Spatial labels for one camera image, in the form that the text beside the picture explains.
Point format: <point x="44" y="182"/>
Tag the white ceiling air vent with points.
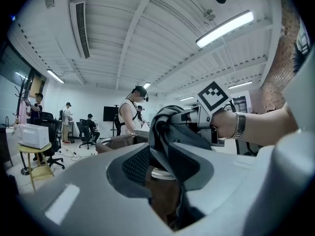
<point x="81" y="28"/>

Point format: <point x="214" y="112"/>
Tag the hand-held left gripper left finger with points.
<point x="93" y="200"/>

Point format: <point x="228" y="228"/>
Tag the black coat rack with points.
<point x="21" y="90"/>

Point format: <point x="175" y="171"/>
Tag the white microwave oven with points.
<point x="33" y="135"/>

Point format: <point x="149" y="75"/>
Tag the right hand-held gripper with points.
<point x="214" y="97"/>

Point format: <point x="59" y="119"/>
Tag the dark storage shelf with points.
<point x="240" y="104"/>

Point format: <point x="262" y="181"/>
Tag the pink hanging garment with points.
<point x="23" y="112"/>

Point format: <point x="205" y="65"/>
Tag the round metal ceiling fixture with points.
<point x="209" y="14"/>

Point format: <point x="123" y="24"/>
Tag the metal wrist watch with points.
<point x="240" y="125"/>

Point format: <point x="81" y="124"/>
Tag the black office chair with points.
<point x="83" y="131"/>
<point x="53" y="131"/>

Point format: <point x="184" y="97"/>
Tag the yellow round stool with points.
<point x="37" y="149"/>

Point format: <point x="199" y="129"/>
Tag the person's right hand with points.
<point x="225" y="123"/>

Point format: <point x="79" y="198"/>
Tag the long ceiling light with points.
<point x="55" y="76"/>
<point x="240" y="84"/>
<point x="187" y="98"/>
<point x="146" y="85"/>
<point x="225" y="28"/>

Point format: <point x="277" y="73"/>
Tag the person's right forearm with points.
<point x="268" y="126"/>

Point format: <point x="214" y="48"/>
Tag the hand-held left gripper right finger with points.
<point x="233" y="185"/>

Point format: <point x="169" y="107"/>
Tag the black monitor on stand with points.
<point x="110" y="113"/>

